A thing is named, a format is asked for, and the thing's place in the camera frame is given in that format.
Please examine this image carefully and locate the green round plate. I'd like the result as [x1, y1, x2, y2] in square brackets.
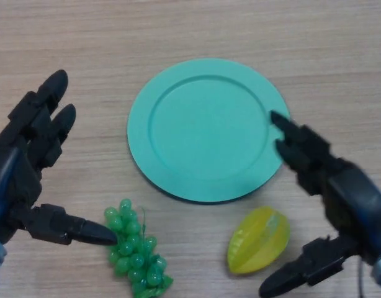
[127, 58, 291, 205]

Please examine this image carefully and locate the green grape bunch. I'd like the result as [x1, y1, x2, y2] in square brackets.
[103, 198, 174, 298]

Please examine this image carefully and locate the yellow starfruit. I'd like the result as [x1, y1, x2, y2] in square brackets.
[226, 206, 291, 274]

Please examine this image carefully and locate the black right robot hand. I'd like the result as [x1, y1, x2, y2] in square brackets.
[258, 110, 381, 298]

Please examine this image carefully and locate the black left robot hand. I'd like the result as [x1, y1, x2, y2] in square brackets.
[0, 69, 119, 246]

